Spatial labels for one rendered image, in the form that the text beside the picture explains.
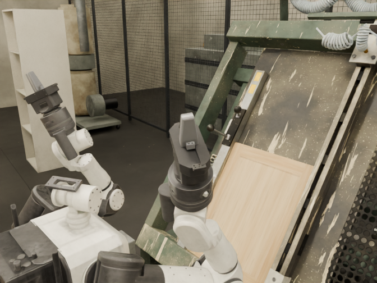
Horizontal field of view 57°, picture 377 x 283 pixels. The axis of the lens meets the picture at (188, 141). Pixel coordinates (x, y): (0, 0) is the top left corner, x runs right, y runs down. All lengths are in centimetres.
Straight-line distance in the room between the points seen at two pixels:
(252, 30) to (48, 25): 329
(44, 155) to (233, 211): 372
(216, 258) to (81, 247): 32
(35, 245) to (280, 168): 103
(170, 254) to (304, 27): 123
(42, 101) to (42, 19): 362
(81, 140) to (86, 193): 33
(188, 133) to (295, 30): 126
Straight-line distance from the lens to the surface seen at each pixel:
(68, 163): 122
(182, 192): 65
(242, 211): 158
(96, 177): 127
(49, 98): 116
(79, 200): 89
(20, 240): 96
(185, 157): 59
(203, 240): 74
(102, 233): 92
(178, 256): 170
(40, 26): 475
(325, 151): 145
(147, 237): 185
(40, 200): 110
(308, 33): 173
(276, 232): 149
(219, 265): 87
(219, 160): 170
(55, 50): 480
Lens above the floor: 191
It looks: 19 degrees down
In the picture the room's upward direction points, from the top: straight up
